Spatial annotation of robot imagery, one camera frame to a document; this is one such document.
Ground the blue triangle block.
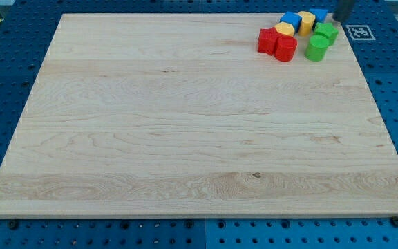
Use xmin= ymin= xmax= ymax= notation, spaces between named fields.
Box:
xmin=309 ymin=8 xmax=328 ymax=23

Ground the yellow heart block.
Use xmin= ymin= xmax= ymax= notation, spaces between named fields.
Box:
xmin=298 ymin=11 xmax=316 ymax=37

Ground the large light wooden board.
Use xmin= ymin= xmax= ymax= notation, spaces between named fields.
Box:
xmin=0 ymin=14 xmax=398 ymax=219

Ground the red star block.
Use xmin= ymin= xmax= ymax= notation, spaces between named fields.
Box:
xmin=258 ymin=27 xmax=283 ymax=56

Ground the red cylinder block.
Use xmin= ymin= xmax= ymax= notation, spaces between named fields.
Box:
xmin=274 ymin=36 xmax=298 ymax=62

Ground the yellow hexagon block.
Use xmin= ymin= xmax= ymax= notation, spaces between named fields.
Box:
xmin=274 ymin=21 xmax=295 ymax=37

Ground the green cylinder block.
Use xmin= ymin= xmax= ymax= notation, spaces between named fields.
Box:
xmin=305 ymin=35 xmax=330 ymax=62

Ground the blue cube block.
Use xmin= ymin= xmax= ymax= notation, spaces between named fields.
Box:
xmin=280 ymin=12 xmax=302 ymax=31

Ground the green star block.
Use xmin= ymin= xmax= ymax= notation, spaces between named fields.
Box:
xmin=314 ymin=22 xmax=339 ymax=46

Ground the white fiducial marker tag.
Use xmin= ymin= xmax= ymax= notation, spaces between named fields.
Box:
xmin=345 ymin=24 xmax=375 ymax=41

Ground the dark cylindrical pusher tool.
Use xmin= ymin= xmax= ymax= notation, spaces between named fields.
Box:
xmin=332 ymin=0 xmax=356 ymax=22

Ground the black bolt front left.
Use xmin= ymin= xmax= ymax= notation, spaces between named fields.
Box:
xmin=7 ymin=219 xmax=19 ymax=230

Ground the black bolt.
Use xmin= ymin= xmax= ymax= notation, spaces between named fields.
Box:
xmin=7 ymin=219 xmax=19 ymax=230
xmin=390 ymin=216 xmax=398 ymax=228

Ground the black bolt front right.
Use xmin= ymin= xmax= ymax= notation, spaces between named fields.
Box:
xmin=390 ymin=216 xmax=398 ymax=228

